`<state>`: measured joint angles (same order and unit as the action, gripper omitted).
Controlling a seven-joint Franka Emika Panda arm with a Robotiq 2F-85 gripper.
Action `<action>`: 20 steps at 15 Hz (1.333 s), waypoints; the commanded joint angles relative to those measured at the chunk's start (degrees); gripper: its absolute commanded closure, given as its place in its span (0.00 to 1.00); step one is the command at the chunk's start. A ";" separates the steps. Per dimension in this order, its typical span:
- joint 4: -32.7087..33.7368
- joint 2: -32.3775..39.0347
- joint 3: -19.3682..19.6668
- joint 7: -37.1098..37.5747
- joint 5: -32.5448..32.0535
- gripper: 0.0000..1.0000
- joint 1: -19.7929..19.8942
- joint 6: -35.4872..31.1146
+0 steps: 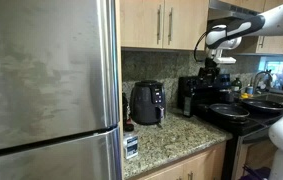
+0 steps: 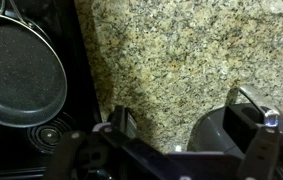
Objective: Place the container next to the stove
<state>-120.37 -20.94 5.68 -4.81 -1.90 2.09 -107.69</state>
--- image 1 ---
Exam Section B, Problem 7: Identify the black stove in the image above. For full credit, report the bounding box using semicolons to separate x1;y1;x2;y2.
194;73;283;180

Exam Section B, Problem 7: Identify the stainless steel refrigerator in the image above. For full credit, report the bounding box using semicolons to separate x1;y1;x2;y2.
0;0;124;180

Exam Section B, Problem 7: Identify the light wood cabinet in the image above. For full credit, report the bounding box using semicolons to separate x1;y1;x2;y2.
234;0;283;56
132;142;228;180

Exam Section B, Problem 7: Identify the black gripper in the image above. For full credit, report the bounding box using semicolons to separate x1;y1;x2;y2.
198;58;221;81

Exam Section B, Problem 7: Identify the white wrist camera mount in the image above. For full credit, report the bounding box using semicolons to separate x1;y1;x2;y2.
213;49;238;65

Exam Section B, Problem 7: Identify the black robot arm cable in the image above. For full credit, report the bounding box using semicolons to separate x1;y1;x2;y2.
193;29;216;63

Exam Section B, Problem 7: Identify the steel range hood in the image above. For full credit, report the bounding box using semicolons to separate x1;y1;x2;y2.
208;0;263;22

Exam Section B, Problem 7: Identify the steel kitchen sink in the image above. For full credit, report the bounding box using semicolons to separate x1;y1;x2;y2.
254;92;283;105

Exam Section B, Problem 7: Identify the bright window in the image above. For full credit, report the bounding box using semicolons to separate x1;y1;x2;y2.
263;60;283;78

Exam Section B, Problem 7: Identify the light wood lower cabinet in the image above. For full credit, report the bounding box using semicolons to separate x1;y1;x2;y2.
132;142;228;180

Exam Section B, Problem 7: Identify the light wood upper cabinet door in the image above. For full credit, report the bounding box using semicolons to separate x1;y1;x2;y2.
163;0;210;51
120;0;165;49

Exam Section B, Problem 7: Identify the black coffee maker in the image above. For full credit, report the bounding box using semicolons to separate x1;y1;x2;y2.
177;75;203;119

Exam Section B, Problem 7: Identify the chrome sink faucet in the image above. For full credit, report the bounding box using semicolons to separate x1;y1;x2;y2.
252;70;274;95

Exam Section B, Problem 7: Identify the light wood upper cabinet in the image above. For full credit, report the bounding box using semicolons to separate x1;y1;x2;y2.
234;0;283;56

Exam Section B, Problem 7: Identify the small black frying pan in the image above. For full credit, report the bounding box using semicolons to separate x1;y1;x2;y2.
209;102;251;120

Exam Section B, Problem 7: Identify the dark green soap bottle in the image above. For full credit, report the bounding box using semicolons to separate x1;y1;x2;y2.
231;77;243;93

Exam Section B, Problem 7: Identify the clear container with black lid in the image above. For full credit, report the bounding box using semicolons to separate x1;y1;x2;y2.
123;123;140;161

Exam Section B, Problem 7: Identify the metal bar cabinet handle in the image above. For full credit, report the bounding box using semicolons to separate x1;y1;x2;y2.
156;4;163;45
167;6;174;46

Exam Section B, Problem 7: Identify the black air fryer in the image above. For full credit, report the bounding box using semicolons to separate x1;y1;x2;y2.
129;79;167;126

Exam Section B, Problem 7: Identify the large black frying pan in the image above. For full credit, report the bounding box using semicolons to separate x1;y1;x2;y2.
240;98;283;113

